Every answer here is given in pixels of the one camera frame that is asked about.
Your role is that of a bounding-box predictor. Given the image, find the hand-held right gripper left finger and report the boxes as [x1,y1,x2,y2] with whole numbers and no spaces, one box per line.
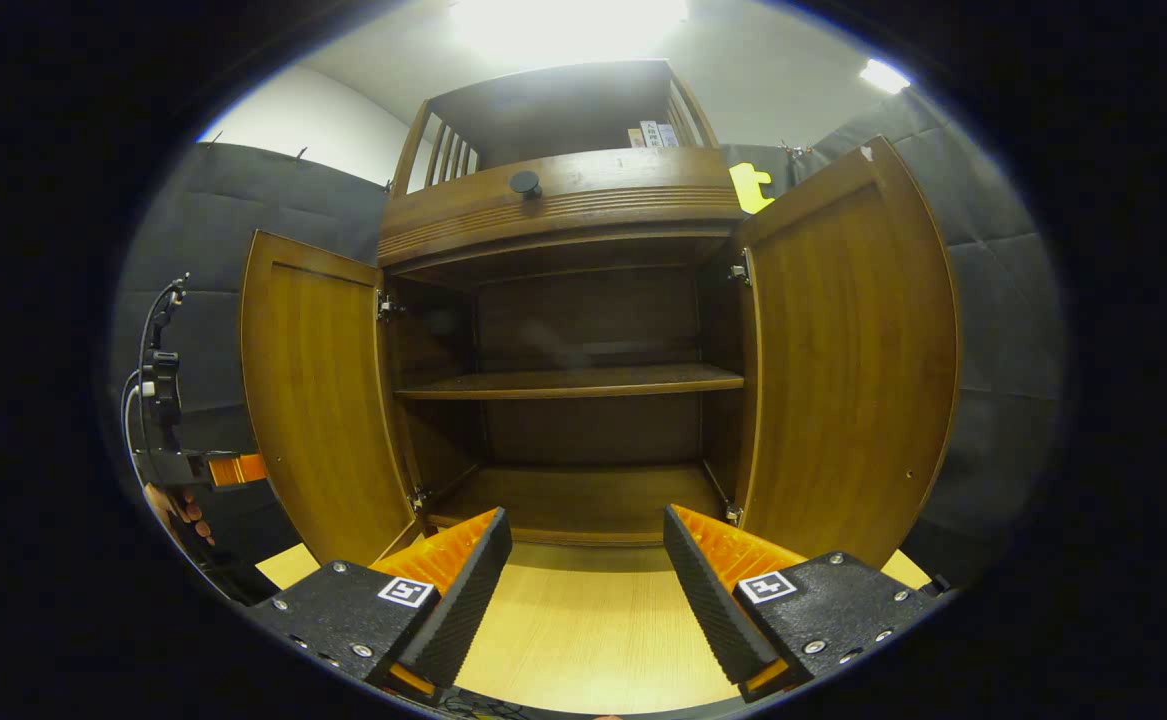
[243,507,514,701]

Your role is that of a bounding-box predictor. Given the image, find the wooden cabinet inner shelf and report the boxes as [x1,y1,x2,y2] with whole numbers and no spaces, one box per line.
[393,363,746,403]

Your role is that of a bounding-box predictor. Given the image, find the large ceiling light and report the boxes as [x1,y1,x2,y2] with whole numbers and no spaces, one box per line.
[448,0,689,66]

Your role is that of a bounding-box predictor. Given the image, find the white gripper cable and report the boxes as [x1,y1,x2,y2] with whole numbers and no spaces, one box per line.
[120,368,149,471]

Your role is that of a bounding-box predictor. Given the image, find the small ceiling light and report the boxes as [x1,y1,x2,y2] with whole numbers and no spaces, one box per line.
[859,58,912,96]

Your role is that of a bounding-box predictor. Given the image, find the wooden shoe cabinet door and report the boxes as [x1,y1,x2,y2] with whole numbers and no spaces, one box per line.
[738,135,962,569]
[240,230,419,566]

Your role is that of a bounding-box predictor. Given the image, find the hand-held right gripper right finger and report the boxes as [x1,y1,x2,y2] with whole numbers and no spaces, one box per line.
[661,503,944,704]

